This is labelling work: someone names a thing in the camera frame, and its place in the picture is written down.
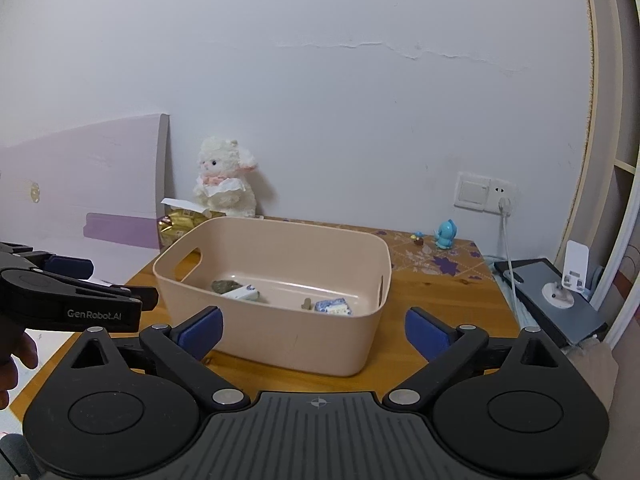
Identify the white plush sheep toy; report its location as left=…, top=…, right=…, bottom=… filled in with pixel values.
left=193, top=136, right=257, bottom=218

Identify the white wall socket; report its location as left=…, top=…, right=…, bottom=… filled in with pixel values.
left=454, top=172, right=518, bottom=214

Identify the white power cable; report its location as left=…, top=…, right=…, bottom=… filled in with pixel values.
left=496, top=197, right=526, bottom=311

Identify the pink purple headboard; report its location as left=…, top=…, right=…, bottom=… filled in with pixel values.
left=1, top=114, right=169, bottom=283

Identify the beige plastic storage basket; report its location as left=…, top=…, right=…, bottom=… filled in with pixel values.
left=153, top=217, right=392, bottom=377

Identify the gold snack bag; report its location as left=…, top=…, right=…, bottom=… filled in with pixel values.
left=157, top=208, right=210, bottom=252

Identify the white phone stand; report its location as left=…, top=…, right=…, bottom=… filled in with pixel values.
left=541, top=240, right=589, bottom=310

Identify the person's left hand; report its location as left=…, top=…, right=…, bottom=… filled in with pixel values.
left=0, top=320, right=38, bottom=410

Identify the small dark figurine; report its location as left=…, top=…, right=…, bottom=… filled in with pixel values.
left=411, top=232, right=424, bottom=246

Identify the blue figurine toy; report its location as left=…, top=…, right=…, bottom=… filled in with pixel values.
left=434, top=219, right=458, bottom=250

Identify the olive green pouch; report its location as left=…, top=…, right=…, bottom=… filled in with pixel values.
left=210, top=280, right=243, bottom=295

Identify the white curved shelf frame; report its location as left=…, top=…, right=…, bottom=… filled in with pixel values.
left=563, top=0, right=639, bottom=346

